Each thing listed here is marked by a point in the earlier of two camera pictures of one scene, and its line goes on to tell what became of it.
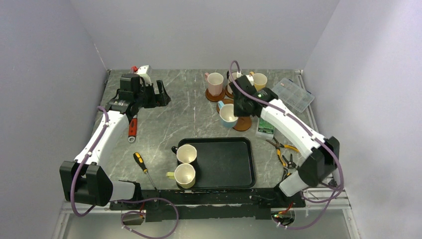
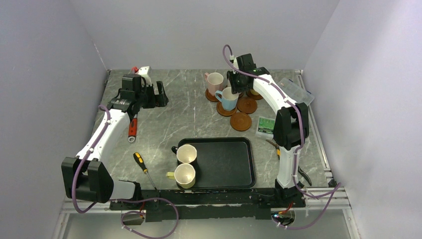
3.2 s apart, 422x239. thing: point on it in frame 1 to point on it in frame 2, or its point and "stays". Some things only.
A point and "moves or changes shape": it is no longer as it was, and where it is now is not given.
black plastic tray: (223, 163) stays
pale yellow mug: (184, 175) stays
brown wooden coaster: (243, 123) moves or changes shape
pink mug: (215, 80) stays
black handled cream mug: (185, 153) stays
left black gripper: (160, 99) stays
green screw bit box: (265, 130) stays
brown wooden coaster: (225, 101) to (222, 111)
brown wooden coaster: (215, 98) stays
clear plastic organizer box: (289, 92) stays
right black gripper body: (239, 110) to (237, 82)
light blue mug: (226, 114) to (229, 99)
